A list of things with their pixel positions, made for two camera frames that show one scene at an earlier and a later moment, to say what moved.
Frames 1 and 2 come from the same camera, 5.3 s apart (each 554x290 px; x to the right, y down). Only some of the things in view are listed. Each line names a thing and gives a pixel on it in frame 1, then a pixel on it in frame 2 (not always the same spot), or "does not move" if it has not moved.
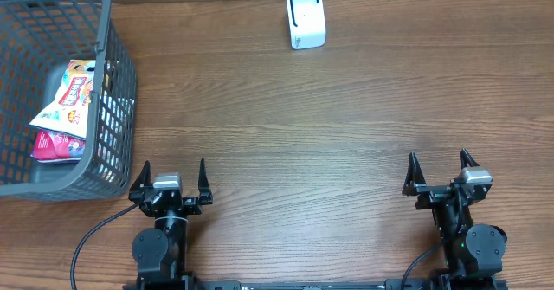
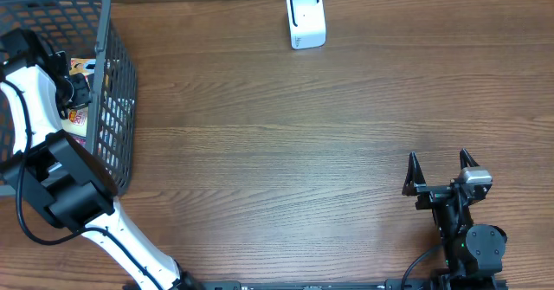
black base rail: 415,284 does not move
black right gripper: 431,194 does not move
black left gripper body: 190,207 -> 74,92
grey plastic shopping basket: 45,22 does not move
